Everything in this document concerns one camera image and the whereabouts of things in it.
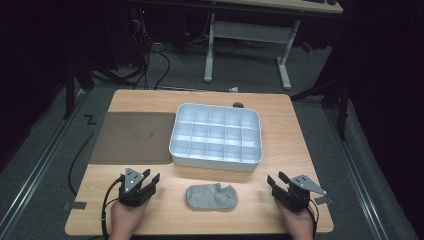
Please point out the black metal stand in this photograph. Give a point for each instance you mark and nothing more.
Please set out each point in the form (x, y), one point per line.
(70, 90)
(340, 100)

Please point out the person's right hand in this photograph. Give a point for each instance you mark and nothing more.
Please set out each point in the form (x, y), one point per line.
(300, 225)

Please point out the brown mat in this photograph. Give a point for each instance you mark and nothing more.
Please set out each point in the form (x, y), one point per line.
(133, 138)

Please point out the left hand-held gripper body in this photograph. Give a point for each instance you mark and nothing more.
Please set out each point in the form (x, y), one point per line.
(132, 195)

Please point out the person's left hand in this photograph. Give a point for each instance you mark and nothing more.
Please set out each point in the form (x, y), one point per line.
(125, 221)

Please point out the white compartment storage box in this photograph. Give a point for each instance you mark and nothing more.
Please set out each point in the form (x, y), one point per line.
(216, 136)

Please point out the small white floor scrap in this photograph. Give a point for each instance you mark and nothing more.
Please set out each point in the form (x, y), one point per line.
(233, 89)

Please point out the grey sock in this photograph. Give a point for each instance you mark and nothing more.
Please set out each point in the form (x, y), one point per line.
(210, 197)

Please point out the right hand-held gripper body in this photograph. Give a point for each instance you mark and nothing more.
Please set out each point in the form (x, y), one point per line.
(295, 196)

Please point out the grey tape piece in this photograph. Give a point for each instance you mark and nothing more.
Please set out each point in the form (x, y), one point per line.
(75, 205)
(323, 200)

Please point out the red object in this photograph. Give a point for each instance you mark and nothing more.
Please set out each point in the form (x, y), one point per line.
(307, 47)

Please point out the white-legged desk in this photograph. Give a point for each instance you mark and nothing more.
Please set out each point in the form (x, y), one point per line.
(253, 32)

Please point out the dark round knob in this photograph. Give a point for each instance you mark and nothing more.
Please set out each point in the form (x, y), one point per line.
(238, 105)

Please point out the metal floor rail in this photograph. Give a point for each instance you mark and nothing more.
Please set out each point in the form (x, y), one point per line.
(356, 176)
(33, 173)

